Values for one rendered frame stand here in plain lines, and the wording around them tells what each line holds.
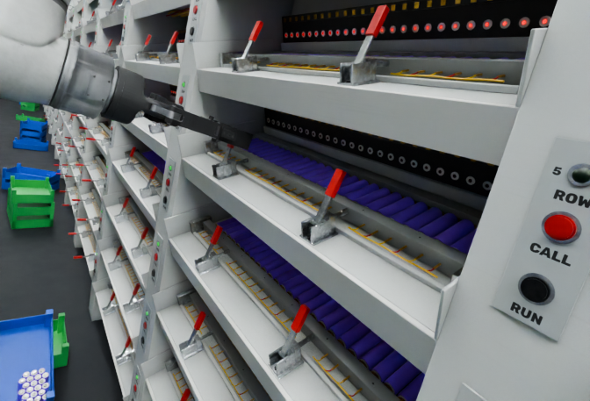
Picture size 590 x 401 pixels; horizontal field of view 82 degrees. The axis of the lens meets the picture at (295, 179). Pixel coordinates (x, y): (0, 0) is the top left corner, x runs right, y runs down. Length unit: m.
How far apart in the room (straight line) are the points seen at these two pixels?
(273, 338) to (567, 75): 0.46
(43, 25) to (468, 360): 0.53
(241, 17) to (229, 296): 0.56
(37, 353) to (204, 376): 0.87
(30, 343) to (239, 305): 1.04
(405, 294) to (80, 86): 0.44
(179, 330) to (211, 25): 0.65
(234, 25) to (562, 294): 0.70
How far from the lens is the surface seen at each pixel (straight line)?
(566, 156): 0.27
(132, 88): 0.52
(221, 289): 0.64
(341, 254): 0.40
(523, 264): 0.28
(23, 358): 1.52
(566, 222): 0.27
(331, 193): 0.41
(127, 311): 1.23
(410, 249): 0.40
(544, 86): 0.29
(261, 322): 0.57
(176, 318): 0.88
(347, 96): 0.38
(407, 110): 0.33
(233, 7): 0.80
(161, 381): 1.02
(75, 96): 0.51
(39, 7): 0.51
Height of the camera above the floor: 1.04
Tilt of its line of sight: 11 degrees down
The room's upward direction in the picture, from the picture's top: 13 degrees clockwise
